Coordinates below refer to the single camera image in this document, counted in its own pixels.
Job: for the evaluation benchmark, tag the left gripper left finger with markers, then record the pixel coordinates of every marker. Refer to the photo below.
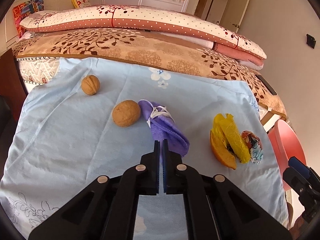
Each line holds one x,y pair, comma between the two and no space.
107,207

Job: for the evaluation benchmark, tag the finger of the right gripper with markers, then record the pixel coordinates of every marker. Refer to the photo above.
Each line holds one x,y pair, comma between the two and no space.
302,169

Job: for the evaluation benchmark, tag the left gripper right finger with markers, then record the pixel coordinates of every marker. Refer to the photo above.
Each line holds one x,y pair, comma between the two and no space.
214,207

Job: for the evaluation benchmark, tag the blue cloud paper wrapper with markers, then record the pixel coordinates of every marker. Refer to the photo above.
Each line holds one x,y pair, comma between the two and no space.
254,145

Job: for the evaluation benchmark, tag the yellow plastic wrapper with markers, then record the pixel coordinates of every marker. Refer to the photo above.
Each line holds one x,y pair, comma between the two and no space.
226,130

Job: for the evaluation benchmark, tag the purple cloth pouch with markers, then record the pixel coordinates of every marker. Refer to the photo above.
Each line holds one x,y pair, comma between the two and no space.
162,126

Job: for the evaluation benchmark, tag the pink plastic trash bin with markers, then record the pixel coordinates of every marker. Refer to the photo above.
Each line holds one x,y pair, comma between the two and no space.
285,144

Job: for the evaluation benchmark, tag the black smartphone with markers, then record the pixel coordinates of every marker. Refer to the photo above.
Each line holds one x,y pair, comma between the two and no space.
266,84

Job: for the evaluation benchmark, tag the light blue floral cloth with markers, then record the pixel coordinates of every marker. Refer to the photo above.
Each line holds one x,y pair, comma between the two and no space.
65,138

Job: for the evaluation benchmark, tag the walnut near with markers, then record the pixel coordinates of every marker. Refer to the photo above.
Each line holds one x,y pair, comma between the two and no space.
126,113

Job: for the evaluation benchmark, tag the walnut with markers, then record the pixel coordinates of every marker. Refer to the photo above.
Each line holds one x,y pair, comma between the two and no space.
126,113
90,85

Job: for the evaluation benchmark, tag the walnut far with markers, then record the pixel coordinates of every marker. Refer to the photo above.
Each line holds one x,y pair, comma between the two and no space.
90,85

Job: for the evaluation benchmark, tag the pink folded blanket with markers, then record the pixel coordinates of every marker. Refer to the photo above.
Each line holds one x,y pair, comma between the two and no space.
237,54

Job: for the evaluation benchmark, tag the brown wooden nightstand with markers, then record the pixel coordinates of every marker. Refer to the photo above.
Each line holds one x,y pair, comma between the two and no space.
13,89

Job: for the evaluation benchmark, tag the cream room door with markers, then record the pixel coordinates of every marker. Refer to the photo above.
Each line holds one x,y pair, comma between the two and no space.
233,14

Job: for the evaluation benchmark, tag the brown leaf pattern blanket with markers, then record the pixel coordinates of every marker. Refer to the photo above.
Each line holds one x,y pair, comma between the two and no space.
147,49

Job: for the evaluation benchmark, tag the polka dot folded quilt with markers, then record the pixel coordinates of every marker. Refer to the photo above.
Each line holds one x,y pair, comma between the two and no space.
139,17

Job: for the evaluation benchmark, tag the yellow red small pillow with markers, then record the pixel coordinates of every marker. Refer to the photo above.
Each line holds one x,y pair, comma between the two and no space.
81,3

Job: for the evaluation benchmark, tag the colourful red blue pillow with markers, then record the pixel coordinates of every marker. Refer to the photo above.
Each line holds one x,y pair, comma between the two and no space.
23,10

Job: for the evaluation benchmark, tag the black wall bracket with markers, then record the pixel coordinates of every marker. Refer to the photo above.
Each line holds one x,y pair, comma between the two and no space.
310,41

